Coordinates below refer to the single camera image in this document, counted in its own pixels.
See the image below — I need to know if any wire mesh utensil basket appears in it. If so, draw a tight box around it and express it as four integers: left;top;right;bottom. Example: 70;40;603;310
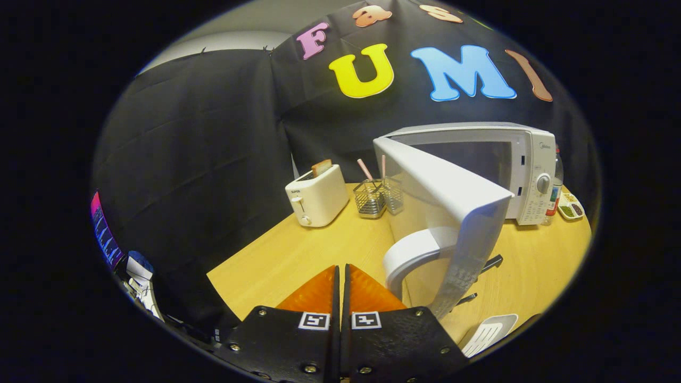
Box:
353;177;405;220

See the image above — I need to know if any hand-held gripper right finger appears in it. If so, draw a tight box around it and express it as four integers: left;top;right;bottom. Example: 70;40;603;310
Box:
340;263;472;383

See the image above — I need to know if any clear plastic bottle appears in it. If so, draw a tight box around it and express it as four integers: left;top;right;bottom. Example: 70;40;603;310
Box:
545;146;565;224

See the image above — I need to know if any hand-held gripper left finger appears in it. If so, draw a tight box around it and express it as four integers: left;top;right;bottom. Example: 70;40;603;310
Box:
215;264;342;383

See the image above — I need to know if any white desk clutter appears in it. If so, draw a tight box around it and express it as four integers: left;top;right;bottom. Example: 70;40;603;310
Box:
125;250;163;321

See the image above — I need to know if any white slotted plate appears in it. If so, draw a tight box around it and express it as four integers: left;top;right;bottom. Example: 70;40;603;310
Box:
460;313;519;359

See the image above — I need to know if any white divided bean dish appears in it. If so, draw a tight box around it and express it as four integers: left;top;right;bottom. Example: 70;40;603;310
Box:
556;191;586;222

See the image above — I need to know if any computer screen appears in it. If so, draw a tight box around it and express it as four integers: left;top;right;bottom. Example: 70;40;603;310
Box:
89;191;124;270

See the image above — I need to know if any white microwave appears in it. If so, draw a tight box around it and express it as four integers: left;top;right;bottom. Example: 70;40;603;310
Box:
372;122;558;320

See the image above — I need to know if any white toaster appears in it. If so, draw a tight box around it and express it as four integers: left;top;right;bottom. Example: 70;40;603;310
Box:
285;164;351;228

